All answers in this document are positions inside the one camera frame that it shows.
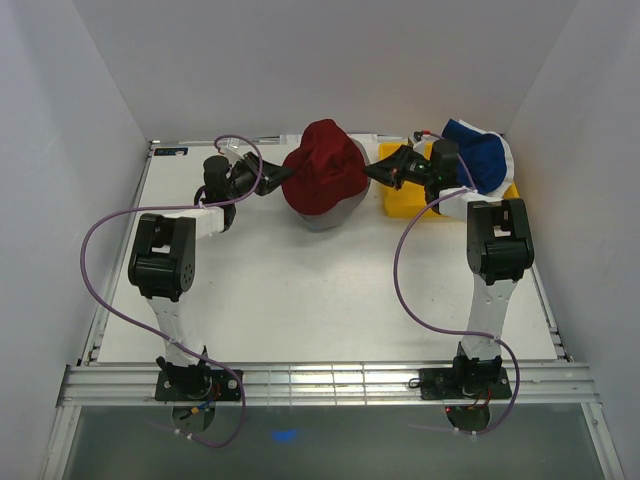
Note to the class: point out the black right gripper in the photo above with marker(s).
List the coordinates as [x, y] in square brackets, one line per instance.
[391, 168]

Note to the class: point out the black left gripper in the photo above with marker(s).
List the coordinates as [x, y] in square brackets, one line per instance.
[271, 178]

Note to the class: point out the maroon bucket hat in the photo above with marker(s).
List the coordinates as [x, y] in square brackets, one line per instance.
[327, 166]

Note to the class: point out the grey bucket hat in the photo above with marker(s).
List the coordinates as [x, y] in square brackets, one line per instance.
[342, 211]

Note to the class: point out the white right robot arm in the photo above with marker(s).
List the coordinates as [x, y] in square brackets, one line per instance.
[499, 246]

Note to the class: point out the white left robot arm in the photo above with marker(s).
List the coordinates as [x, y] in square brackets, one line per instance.
[162, 263]

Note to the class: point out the yellow plastic tray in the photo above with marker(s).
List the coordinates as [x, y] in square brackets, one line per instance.
[410, 199]

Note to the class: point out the blue label sticker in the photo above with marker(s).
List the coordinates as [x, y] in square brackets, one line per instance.
[171, 151]

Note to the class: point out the blue bucket hat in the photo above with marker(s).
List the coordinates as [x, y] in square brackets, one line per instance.
[482, 153]

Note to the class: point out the white bucket hat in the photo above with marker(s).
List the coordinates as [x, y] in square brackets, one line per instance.
[509, 158]

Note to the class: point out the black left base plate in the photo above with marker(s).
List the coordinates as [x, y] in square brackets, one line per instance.
[197, 385]

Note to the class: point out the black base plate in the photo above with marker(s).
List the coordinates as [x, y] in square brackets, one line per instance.
[444, 384]
[197, 385]

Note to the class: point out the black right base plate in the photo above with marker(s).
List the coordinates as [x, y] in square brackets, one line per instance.
[444, 384]

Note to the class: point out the aluminium frame rail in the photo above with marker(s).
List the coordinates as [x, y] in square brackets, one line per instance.
[358, 384]

